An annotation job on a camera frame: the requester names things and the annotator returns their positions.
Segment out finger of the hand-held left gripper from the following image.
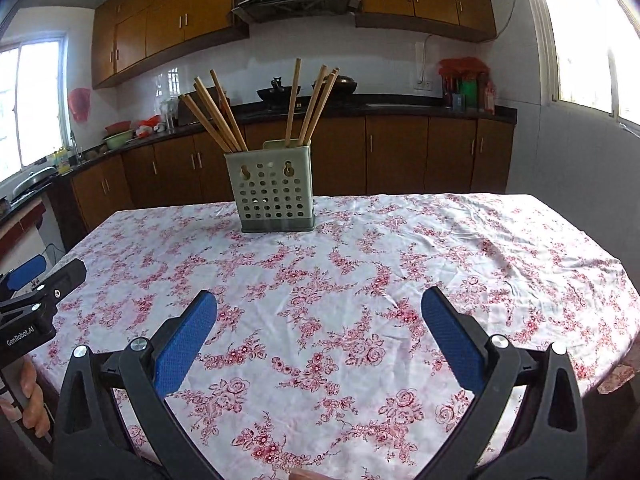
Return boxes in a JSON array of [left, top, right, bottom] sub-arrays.
[[0, 254, 47, 293], [0, 258, 87, 322]]

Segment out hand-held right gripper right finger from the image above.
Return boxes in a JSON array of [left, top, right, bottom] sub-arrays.
[[420, 287, 589, 480]]

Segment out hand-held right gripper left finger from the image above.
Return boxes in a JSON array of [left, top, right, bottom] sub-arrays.
[[52, 290, 226, 480]]

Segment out green perforated utensil holder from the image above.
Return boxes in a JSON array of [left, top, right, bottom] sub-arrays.
[[224, 139, 315, 234]]

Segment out bunch of wooden chopsticks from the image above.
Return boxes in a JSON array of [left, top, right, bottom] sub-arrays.
[[178, 58, 341, 154]]

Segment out person's left hand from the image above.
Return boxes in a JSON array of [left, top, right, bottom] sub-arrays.
[[0, 359, 51, 436]]

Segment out metal pot lid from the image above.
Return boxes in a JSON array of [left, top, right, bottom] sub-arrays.
[[12, 165, 56, 196]]

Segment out floral white tablecloth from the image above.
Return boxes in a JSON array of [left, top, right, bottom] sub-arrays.
[[29, 192, 640, 480]]

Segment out green basin with red basin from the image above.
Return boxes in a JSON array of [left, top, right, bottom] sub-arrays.
[[102, 120, 136, 150]]

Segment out sliding kitchen window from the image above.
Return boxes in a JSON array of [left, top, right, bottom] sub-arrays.
[[0, 31, 72, 183]]

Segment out hanging red plastic bag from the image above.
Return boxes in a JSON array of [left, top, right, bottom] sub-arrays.
[[68, 87, 92, 123]]

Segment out red and white bag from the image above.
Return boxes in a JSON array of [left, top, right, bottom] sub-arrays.
[[135, 114, 164, 137]]

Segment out wooden base cabinets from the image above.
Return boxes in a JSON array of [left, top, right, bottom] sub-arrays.
[[50, 115, 517, 241]]

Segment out dark stone countertop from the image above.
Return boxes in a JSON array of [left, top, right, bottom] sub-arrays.
[[0, 94, 518, 211]]

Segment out green box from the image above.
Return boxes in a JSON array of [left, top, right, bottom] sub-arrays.
[[459, 79, 479, 110]]

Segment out black wok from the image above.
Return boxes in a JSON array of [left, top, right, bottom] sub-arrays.
[[256, 77, 303, 104]]

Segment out red plastic bag over bottles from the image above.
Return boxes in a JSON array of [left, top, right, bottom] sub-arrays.
[[438, 57, 490, 81]]

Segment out brown wok with lid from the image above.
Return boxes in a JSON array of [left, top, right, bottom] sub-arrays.
[[320, 75, 359, 96]]

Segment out large bright window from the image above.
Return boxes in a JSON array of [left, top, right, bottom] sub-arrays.
[[530, 0, 640, 137]]

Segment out wooden wall cabinets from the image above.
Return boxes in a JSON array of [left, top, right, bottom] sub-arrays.
[[91, 0, 497, 90]]

